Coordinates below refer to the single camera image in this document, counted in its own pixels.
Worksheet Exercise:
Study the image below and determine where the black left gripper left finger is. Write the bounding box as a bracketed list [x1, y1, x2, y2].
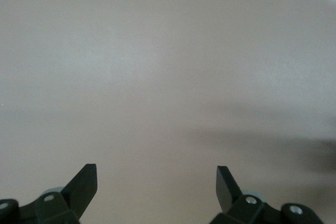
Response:
[0, 163, 99, 224]

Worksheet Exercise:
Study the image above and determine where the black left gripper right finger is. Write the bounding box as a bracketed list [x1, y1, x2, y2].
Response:
[209, 165, 322, 224]

